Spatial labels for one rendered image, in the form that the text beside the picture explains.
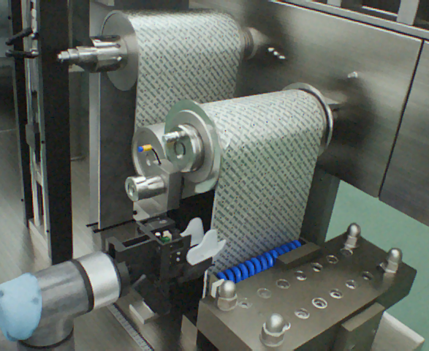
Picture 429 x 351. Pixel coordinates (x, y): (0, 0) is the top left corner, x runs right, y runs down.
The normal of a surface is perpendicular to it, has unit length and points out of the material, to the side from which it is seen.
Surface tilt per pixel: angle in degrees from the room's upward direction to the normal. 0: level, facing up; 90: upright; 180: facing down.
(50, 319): 90
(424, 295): 0
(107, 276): 44
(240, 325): 0
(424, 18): 90
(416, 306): 0
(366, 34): 90
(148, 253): 90
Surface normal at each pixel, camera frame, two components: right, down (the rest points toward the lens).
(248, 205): 0.62, 0.41
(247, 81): -0.77, 0.22
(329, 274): 0.11, -0.88
